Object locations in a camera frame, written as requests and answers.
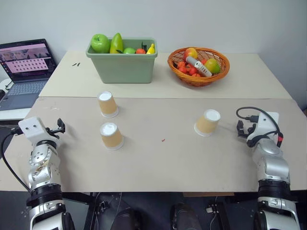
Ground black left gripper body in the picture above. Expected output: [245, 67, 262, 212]
[44, 128, 60, 139]

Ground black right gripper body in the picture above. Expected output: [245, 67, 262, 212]
[237, 124, 255, 139]

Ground brown paper cup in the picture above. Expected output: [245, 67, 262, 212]
[99, 122, 124, 151]
[96, 91, 119, 118]
[193, 109, 221, 138]

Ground grey open laptop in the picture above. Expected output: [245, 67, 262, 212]
[0, 38, 58, 111]

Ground orange wicker basket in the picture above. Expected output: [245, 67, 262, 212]
[167, 47, 230, 87]

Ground yellow-green toy mango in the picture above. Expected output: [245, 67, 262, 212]
[204, 58, 221, 74]

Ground white grey handheld device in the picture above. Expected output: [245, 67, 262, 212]
[186, 56, 213, 78]

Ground green plastic bin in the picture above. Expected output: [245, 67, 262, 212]
[86, 37, 158, 84]

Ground green toy apple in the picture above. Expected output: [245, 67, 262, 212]
[90, 34, 111, 54]

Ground red-yellow toy apple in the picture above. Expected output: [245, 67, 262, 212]
[184, 47, 199, 60]

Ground green-yellow toy mango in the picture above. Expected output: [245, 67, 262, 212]
[109, 32, 124, 54]

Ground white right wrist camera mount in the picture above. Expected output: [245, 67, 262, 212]
[246, 111, 280, 142]

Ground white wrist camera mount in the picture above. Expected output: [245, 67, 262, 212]
[246, 111, 280, 142]
[18, 116, 60, 145]

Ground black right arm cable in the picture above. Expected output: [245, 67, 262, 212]
[236, 106, 284, 147]

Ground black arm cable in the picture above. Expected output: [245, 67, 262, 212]
[0, 127, 32, 193]
[236, 106, 284, 147]

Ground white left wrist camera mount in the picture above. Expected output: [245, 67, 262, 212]
[18, 116, 60, 145]

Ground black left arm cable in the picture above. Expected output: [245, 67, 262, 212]
[0, 127, 32, 193]

